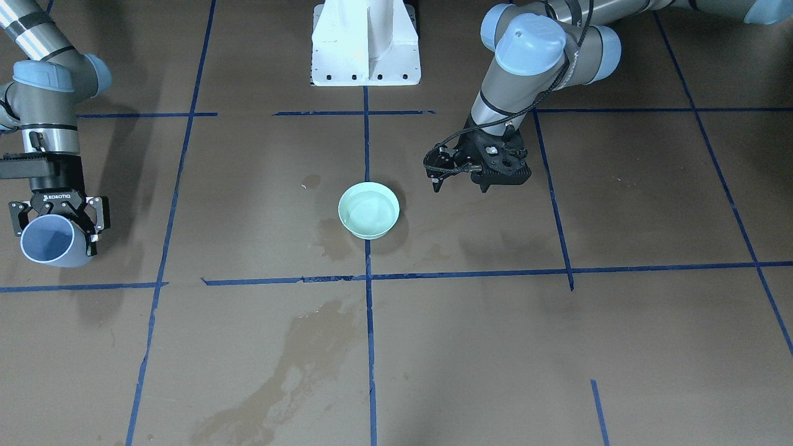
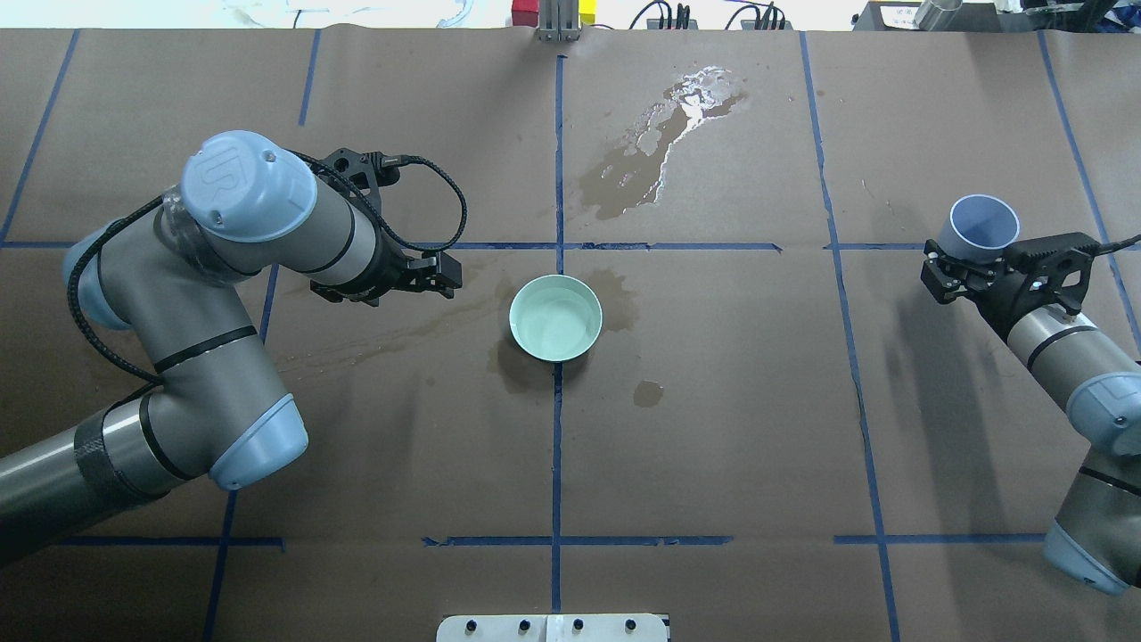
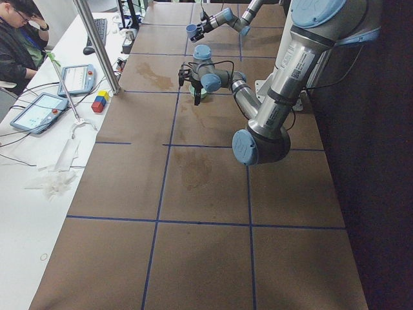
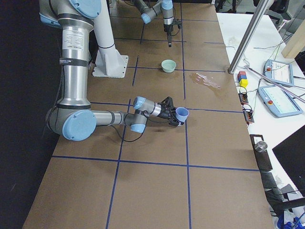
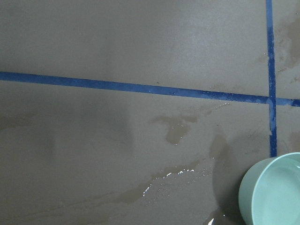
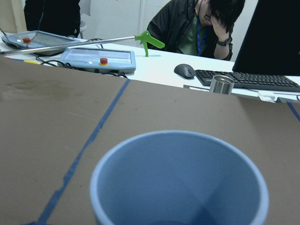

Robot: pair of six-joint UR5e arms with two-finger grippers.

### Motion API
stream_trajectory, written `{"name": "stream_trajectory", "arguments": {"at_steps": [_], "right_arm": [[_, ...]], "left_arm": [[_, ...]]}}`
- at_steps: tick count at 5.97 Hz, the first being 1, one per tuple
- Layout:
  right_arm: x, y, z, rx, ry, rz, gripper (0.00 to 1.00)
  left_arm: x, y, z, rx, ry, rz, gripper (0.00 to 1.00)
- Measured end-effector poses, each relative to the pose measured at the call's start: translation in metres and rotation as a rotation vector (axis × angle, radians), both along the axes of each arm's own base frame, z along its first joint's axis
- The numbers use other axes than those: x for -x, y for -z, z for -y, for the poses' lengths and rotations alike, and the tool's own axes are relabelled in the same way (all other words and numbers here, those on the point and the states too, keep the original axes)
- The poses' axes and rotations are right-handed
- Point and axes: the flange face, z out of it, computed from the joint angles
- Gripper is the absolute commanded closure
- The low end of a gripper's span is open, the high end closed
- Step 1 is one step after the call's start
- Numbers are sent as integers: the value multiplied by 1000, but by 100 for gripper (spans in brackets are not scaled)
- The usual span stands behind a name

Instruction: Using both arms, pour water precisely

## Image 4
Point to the thin metal rod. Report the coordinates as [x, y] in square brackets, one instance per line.
[274, 83]

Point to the black stand with metal knob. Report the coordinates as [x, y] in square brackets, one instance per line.
[260, 153]

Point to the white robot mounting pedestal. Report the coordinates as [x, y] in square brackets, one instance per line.
[109, 62]

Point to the far teach pendant tablet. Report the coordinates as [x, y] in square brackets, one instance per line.
[279, 72]

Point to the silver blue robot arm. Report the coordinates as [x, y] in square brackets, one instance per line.
[164, 7]
[72, 116]

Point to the near teach pendant tablet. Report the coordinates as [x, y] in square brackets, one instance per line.
[280, 103]

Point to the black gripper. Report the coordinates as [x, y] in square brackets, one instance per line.
[165, 114]
[167, 27]

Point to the aluminium frame post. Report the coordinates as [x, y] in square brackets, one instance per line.
[263, 5]

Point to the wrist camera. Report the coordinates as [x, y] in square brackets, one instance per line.
[167, 103]
[177, 22]

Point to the black orange connector box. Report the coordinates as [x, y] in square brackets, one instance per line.
[248, 115]

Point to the green plastic bowl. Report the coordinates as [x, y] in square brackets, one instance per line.
[168, 66]

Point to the blue plastic cup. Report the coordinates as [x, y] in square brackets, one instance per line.
[181, 113]

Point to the red blue yellow blocks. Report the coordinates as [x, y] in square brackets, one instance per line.
[242, 79]

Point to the teach pendant tablet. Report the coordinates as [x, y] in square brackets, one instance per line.
[280, 103]
[279, 72]

